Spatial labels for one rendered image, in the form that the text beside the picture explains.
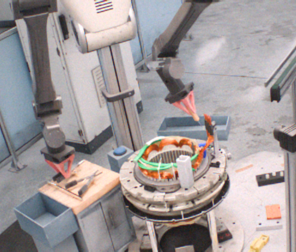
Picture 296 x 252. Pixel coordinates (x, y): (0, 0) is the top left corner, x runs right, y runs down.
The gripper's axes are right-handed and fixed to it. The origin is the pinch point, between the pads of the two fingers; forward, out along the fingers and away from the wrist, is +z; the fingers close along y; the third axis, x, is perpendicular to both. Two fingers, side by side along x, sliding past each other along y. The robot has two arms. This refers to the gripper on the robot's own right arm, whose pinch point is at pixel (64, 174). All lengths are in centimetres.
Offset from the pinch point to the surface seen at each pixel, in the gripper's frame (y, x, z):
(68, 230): 11.9, -11.8, 9.4
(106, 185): 13.6, 5.1, 3.1
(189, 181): 40.5, 12.5, -2.3
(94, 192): 12.9, 0.4, 3.1
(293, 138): 77, 2, -30
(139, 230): 11.5, 15.1, 29.2
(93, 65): -167, 155, 41
